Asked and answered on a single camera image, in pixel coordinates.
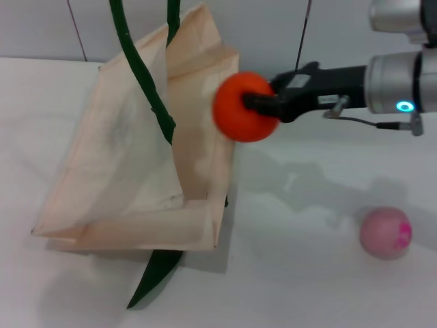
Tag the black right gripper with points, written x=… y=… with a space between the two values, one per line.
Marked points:
x=321 y=87

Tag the orange fruit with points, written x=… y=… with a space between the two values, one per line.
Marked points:
x=239 y=109

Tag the pink peach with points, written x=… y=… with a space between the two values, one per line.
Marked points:
x=384 y=234

